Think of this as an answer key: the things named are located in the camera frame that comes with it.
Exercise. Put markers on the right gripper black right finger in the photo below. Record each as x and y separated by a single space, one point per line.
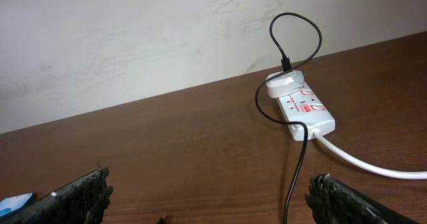
333 202

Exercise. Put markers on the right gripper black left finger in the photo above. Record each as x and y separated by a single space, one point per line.
83 200

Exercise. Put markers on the blue Galaxy smartphone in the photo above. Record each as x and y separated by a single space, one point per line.
11 204

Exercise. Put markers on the white charger adapter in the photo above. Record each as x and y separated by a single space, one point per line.
285 84

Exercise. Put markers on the white power strip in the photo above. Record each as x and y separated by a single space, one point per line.
304 106

